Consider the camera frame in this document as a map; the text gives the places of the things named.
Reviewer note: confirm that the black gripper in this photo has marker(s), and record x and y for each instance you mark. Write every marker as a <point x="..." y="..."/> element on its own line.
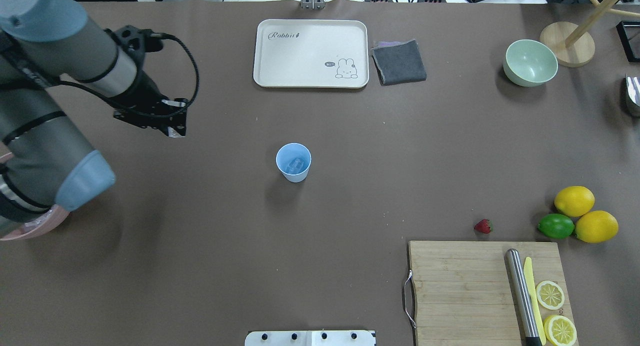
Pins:
<point x="145" y="91"/>

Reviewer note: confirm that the red strawberry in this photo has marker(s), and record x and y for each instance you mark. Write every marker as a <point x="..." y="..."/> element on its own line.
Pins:
<point x="484" y="226"/>

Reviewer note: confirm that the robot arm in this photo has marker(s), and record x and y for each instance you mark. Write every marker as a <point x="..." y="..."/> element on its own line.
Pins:
<point x="49" y="43"/>

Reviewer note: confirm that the light blue plastic cup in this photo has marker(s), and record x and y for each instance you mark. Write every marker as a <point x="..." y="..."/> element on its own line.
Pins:
<point x="294" y="160"/>

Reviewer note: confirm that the wooden cup tree stand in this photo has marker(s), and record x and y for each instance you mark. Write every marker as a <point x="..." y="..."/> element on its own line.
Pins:
<point x="571" y="44"/>

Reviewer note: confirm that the steel ice scoop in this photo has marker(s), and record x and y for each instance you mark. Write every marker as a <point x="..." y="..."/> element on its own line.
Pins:
<point x="632" y="95"/>

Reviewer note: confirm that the cream rabbit tray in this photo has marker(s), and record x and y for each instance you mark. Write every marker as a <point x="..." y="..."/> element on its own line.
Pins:
<point x="311" y="53"/>

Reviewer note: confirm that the pink bowl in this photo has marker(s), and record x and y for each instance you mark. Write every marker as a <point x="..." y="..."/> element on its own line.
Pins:
<point x="45" y="228"/>

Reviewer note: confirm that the grey folded cloth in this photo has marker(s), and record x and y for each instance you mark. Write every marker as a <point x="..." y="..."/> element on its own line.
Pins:
<point x="398" y="62"/>

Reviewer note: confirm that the wooden cutting board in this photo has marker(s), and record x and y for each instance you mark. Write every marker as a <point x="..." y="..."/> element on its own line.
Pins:
<point x="463" y="294"/>

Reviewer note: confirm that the mint green bowl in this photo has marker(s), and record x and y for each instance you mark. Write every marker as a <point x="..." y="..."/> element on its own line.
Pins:
<point x="529" y="63"/>

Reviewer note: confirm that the yellow plastic knife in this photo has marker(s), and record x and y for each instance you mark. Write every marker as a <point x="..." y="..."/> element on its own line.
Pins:
<point x="531" y="289"/>

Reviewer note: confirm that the steel muddler rod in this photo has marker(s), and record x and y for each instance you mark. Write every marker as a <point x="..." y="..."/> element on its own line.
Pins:
<point x="522" y="298"/>

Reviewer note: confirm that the green lime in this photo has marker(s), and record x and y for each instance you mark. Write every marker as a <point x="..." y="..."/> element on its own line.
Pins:
<point x="556" y="226"/>

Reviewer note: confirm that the yellow lemon upper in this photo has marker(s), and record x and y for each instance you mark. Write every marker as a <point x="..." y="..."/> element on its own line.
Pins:
<point x="574" y="201"/>

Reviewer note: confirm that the yellow lemon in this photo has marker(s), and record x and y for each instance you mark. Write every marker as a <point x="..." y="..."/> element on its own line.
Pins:
<point x="574" y="201"/>
<point x="596" y="226"/>

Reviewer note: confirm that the lemon half upper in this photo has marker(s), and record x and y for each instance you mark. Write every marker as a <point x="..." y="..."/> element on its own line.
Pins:
<point x="550" y="295"/>

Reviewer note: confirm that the lemon half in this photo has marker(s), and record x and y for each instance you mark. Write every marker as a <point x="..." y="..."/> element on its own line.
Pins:
<point x="550" y="295"/>
<point x="560" y="330"/>

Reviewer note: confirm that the yellow lemon lower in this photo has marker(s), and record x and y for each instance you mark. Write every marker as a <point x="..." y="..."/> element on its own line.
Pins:
<point x="596" y="226"/>

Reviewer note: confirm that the lemon half lower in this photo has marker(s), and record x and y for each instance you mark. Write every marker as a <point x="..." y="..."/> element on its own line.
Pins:
<point x="560" y="330"/>

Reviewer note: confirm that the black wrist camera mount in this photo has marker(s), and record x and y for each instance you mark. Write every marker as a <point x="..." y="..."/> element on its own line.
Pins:
<point x="138" y="41"/>

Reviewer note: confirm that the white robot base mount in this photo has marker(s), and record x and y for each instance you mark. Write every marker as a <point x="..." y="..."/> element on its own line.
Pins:
<point x="356" y="337"/>

